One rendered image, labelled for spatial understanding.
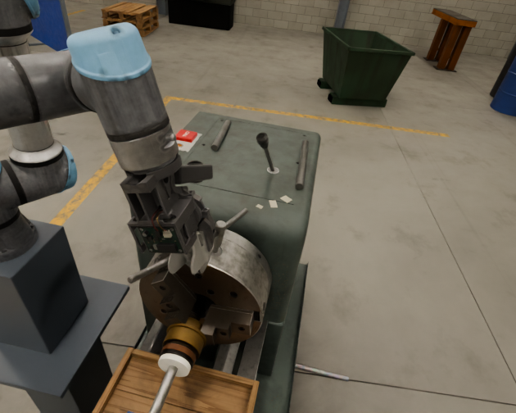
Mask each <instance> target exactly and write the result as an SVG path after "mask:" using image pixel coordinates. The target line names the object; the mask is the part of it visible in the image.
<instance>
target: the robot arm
mask: <svg viewBox="0 0 516 413"><path fill-rule="evenodd" d="M39 9H40V8H39V4H38V0H0V130H1V129H7V131H8V133H9V136H10V138H11V142H12V145H11V146H10V147H9V148H8V150H7V153H8V156H9V159H6V160H2V161H0V262H4V261H9V260H12V259H14V258H17V257H18V256H21V255H22V254H24V253H26V252H27V251H29V250H30V249H31V248H32V246H33V245H34V244H35V243H36V241H37V238H38V233H37V231H36V228H35V227H34V225H33V224H32V223H31V222H30V221H29V220H28V219H27V218H26V217H25V216H24V215H23V214H22V213H21V212H20V210H19V207H18V206H21V205H24V204H26V203H29V202H33V201H36V200H39V199H41V198H44V197H48V196H51V195H53V194H56V193H62V192H63V191H65V190H67V189H69V188H72V187H73V186H75V184H76V181H77V169H76V164H75V162H74V158H73V156H72V154H71V152H70V150H69V149H68V148H67V147H66V146H64V145H61V143H60V142H59V141H58V140H56V139H54V138H53V136H52V131H51V127H50V124H49V120H52V119H56V118H61V117H65V116H72V115H76V114H79V113H84V112H88V111H92V112H96V113H97V115H98V118H99V120H100V121H101V123H102V127H103V129H104V130H105V132H106V136H107V137H108V140H109V143H110V145H111V147H112V150H113V152H114V153H115V156H116V159H117V161H118V162H119V164H120V167H121V168H122V169H123V170H124V172H125V173H126V175H127V178H126V179H124V180H123V181H122V182H121V183H120V187H121V188H122V190H123V192H124V195H125V197H126V199H127V201H128V203H129V205H130V207H131V210H132V212H133V214H134V216H133V217H132V218H131V220H130V221H129V222H128V223H127V225H128V227H129V230H130V232H131V234H132V235H133V237H134V240H135V242H136V244H137V245H138V248H139V250H140V252H141V253H144V252H145V251H146V249H147V250H148V251H149V252H154V253H170V258H169V261H168V265H167V267H168V270H169V272H170V273H171V274H174V273H176V272H177V271H178V270H179V269H180V268H181V267H182V266H183V265H184V264H186V265H187V266H189V267H190V269H191V272H192V274H193V275H194V274H196V273H200V274H202V273H203V272H204V270H205V269H206V267H207V265H208V263H209V260H210V255H211V250H212V246H213V242H214V238H215V222H214V220H213V218H212V216H211V215H210V209H209V208H205V205H204V203H203V202H202V197H201V196H199V195H197V194H196V193H195V190H188V186H175V185H176V184H186V183H193V184H199V183H200V182H202V181H204V180H207V179H212V178H213V171H212V165H211V164H203V163H201V162H200V161H190V162H189V163H187V165H182V160H181V157H180V155H179V147H178V144H177V142H176V135H175V134H174V132H173V130H172V127H171V124H170V119H169V117H168V114H167V111H166V109H165V104H164V102H163V99H162V96H161V92H160V90H159V87H158V84H157V82H156V77H155V75H154V72H153V69H152V60H151V58H150V55H149V54H148V53H147V51H146V48H145V47H144V44H143V41H142V38H141V36H140V33H139V31H138V29H137V28H136V27H135V26H134V25H132V24H130V23H128V22H123V23H118V24H114V25H107V26H103V27H99V28H95V29H89V30H85V31H82V32H78V33H75V34H72V35H71V36H69V38H68V39H67V42H66V43H67V47H68V48H67V49H63V50H60V51H58V52H43V53H35V54H31V53H30V50H29V44H28V41H27V38H28V37H29V36H30V35H31V34H32V32H33V26H32V23H31V19H36V18H38V17H39V15H40V11H39ZM136 228H138V231H139V233H140V234H141V236H142V238H143V242H142V243H140V242H139V240H138V237H137V235H136V233H135V232H134V231H135V229H136Z"/></svg>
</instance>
